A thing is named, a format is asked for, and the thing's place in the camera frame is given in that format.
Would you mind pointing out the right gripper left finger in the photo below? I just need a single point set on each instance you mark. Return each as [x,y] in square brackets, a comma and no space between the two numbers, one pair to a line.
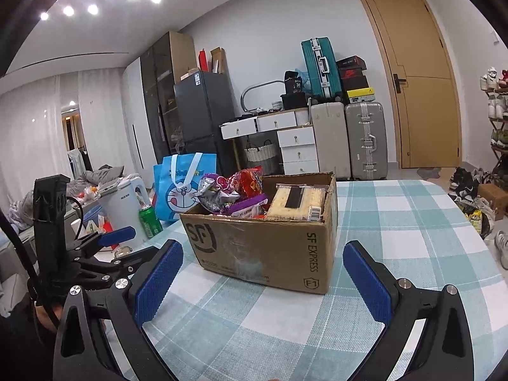
[82,350]

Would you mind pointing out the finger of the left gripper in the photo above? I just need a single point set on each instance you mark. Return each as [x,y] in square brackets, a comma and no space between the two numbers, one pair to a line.
[115,236]
[119,261]

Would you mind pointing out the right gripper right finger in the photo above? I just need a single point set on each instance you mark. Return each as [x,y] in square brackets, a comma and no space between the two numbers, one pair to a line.
[444,350]

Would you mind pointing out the purple green snack bag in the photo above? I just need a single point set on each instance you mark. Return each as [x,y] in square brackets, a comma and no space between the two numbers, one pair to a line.
[216,193]

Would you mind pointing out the purple white snack bag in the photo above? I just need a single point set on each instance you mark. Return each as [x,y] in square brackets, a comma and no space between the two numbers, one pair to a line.
[248,208]

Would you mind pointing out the person's left hand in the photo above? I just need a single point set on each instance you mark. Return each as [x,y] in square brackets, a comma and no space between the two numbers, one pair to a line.
[44,318]

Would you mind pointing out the white electric kettle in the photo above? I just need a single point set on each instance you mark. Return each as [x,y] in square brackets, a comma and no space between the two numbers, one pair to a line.
[122,199]

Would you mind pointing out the green soda can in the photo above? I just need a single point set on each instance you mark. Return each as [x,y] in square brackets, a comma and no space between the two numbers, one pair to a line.
[149,221]

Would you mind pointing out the blue Doraemon gift bag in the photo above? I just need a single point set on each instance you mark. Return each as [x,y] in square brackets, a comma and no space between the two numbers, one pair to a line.
[176,182]

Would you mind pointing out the teal plaid tablecloth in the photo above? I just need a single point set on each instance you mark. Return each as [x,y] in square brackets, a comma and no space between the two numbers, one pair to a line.
[212,327]

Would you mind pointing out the red snack bag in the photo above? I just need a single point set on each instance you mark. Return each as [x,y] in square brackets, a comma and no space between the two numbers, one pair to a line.
[247,183]

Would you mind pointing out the brown SF cardboard box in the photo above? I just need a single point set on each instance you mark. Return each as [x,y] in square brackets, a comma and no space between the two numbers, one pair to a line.
[295,255]

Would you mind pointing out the black refrigerator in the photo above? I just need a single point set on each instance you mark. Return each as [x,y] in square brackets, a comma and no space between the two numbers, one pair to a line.
[204,103]

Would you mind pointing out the woven laundry basket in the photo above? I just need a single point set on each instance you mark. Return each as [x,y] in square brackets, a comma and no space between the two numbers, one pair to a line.
[266,156]

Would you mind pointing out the yellow cake package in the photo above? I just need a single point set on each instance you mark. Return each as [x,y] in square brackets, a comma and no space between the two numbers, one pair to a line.
[298,202]

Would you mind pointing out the white drawer desk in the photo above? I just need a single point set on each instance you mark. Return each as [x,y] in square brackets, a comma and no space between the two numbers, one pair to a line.
[291,130]

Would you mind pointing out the silver suitcase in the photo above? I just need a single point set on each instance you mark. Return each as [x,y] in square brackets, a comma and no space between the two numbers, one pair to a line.
[367,140]

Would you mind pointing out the wooden door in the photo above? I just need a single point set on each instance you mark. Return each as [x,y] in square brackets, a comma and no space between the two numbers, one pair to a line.
[421,83]

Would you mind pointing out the beige suitcase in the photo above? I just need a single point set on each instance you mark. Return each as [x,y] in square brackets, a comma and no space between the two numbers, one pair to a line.
[331,137]

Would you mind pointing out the shoe rack with shoes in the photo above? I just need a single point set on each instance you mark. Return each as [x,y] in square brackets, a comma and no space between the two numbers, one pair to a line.
[494,86]

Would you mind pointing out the teal suitcase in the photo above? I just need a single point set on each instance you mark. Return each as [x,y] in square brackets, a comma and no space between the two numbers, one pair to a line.
[322,69]

